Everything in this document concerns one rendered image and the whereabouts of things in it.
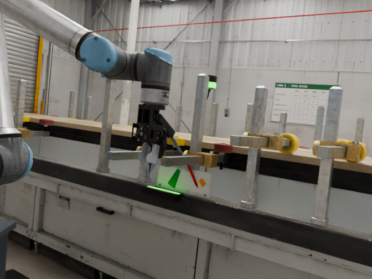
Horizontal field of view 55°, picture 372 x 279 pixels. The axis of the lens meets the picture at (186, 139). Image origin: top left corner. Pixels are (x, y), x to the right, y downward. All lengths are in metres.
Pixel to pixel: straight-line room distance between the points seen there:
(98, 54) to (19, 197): 1.93
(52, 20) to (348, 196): 1.14
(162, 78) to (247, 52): 8.10
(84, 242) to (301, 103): 6.96
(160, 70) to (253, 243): 0.70
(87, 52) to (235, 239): 0.84
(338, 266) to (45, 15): 1.15
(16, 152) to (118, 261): 1.02
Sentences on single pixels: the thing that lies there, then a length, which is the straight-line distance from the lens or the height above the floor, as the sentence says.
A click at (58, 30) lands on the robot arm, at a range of 1.07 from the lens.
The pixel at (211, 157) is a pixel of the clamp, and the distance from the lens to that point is 1.36.
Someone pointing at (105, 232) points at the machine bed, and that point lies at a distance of 2.14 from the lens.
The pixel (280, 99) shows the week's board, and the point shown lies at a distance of 8.68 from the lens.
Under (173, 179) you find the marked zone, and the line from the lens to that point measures 1.46.
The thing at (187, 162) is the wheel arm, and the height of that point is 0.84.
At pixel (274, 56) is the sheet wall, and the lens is 8.91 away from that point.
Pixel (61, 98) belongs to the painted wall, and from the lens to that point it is 11.24.
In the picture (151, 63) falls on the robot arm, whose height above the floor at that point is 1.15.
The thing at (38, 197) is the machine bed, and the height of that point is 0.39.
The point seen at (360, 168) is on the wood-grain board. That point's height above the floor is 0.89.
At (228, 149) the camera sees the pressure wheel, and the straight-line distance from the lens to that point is 1.51.
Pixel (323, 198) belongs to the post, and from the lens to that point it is 1.23.
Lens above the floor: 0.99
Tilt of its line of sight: 3 degrees down
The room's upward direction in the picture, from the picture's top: 6 degrees clockwise
